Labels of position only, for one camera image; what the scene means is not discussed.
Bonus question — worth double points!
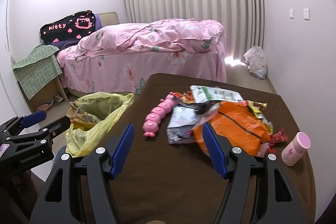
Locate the red candy wrapper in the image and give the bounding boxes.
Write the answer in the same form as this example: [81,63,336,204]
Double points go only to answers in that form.
[258,128,288,157]

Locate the orange plastic bag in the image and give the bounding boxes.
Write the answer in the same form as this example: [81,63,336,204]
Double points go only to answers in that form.
[193,100,270,156]

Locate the yellow snack wrapper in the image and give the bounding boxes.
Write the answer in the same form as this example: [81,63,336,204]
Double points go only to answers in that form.
[247,100,273,135]

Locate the blue white snack wrapper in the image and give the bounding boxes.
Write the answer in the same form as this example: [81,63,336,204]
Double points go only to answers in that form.
[166,106,206,145]

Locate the green white snack packet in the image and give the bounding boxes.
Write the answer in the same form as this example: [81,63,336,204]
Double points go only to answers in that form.
[190,85,244,103]

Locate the yellow plastic trash bag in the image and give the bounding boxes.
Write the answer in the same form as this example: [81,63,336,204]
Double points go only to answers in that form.
[64,92,135,158]

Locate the slippers under bedside table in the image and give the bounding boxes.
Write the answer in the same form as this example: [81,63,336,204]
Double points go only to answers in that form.
[36,94,64,111]

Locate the wooden bedside table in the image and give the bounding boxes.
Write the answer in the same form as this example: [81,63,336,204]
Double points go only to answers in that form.
[18,77,68,112]

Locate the pink white lotion bottle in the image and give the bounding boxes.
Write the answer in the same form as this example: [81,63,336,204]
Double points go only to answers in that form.
[281,132,311,166]

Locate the green checked cloth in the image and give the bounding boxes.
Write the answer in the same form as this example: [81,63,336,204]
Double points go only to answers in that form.
[11,44,62,100]

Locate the pink floral bed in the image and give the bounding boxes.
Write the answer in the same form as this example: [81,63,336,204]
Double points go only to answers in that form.
[56,18,228,96]

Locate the pink caterpillar toy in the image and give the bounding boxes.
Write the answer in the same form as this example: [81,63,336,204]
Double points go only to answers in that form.
[142,92,177,138]

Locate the black kitty blanket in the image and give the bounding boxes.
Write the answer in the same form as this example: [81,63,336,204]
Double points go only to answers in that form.
[40,10,96,44]

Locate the beige headboard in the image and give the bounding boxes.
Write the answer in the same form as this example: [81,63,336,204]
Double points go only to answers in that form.
[98,12,120,27]

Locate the white plastic bag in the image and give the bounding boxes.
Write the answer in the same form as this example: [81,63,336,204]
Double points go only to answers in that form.
[243,46,267,80]

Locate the pink floral duvet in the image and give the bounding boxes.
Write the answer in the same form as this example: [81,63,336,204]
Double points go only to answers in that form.
[73,19,226,60]

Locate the white wall switch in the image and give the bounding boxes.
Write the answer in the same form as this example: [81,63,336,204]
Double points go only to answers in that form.
[289,9,294,19]

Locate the white wall socket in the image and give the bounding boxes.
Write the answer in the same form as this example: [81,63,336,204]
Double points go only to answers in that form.
[303,8,310,20]

